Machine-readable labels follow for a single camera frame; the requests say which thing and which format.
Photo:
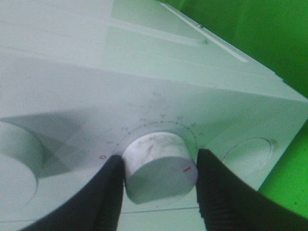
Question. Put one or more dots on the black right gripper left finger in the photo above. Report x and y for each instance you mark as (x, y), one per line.
(96, 207)

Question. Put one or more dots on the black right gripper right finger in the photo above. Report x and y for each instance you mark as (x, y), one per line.
(226, 203)

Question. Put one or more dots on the round door release button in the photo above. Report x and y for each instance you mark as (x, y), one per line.
(248, 157)

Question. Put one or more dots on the white round knob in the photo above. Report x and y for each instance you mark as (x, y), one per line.
(21, 159)
(158, 168)

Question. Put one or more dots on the white microwave oven body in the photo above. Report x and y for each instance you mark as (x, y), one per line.
(89, 77)

